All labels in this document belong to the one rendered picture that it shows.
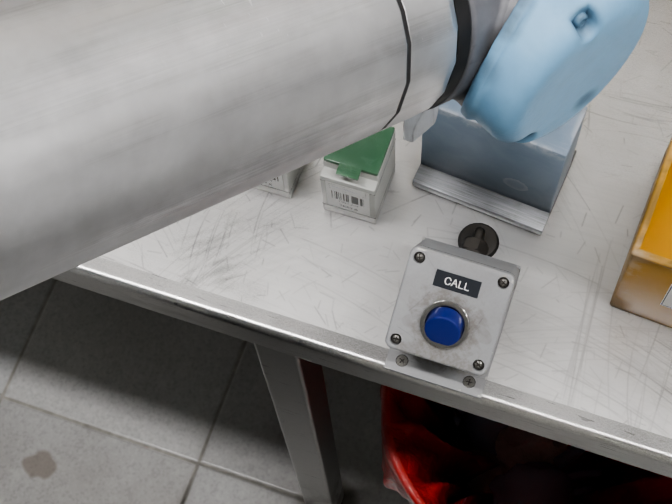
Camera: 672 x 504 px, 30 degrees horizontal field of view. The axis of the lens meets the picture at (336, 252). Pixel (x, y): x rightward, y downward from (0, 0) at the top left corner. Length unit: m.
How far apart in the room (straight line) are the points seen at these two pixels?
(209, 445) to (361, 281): 0.91
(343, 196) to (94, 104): 0.57
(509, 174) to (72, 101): 0.58
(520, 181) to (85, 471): 1.05
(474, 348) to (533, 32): 0.43
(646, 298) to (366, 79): 0.51
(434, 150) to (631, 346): 0.19
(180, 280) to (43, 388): 0.96
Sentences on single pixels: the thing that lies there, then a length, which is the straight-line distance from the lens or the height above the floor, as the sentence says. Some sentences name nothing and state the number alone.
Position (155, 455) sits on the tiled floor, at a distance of 1.78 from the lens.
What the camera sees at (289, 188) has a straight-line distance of 0.90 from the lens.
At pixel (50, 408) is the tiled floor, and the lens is 1.83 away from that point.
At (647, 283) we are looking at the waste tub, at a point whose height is 0.93.
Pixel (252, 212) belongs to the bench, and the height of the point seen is 0.87.
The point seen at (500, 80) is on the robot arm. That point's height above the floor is 1.34.
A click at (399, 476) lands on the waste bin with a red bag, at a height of 0.44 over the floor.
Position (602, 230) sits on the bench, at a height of 0.88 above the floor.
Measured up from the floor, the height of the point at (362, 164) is 0.94.
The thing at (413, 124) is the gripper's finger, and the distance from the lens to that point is 0.74.
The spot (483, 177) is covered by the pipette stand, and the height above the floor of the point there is 0.90.
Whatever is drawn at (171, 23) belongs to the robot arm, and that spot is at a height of 1.42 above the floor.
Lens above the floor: 1.70
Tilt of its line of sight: 67 degrees down
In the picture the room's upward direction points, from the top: 6 degrees counter-clockwise
